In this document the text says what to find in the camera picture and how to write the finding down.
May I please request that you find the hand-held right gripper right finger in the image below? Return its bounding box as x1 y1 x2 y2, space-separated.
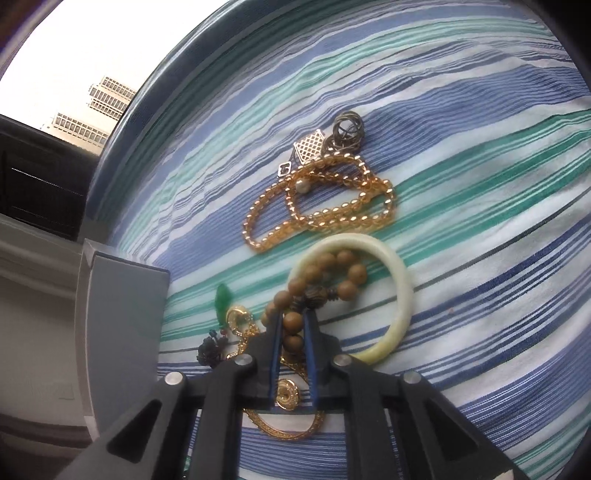
302 311 532 480

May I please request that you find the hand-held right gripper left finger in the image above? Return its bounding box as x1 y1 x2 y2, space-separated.
58 314 283 480

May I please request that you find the wooden bead bracelet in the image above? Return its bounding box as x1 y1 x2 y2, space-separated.
261 249 370 365

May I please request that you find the pale jade bangle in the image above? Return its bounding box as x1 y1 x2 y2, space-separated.
287 234 415 365

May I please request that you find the grey cardboard box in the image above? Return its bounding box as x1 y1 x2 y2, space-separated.
75 239 171 444

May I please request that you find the metal wire rings cluster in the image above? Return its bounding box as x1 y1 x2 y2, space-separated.
323 111 368 151

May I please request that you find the gold spiral brooch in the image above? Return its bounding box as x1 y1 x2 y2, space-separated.
276 377 300 411

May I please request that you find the dark bead charm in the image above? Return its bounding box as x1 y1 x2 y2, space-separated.
198 328 232 368

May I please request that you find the green jade pendant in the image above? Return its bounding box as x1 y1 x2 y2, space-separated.
215 284 232 324

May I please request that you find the square lattice pendant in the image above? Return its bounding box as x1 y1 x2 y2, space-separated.
293 130 326 164

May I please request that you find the striped bedsheet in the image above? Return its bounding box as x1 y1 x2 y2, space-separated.
83 0 591 480

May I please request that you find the tall beige high-rise building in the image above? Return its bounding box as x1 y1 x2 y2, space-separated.
41 76 137 153

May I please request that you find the gold ring pendant with chain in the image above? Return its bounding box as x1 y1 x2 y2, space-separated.
225 307 254 357

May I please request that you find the gold chain bangle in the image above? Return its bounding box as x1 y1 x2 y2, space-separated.
245 406 326 442

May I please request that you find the amber bead necklace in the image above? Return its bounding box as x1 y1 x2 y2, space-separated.
242 154 398 254

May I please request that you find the dark window frame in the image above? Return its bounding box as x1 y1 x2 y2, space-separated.
0 113 112 241

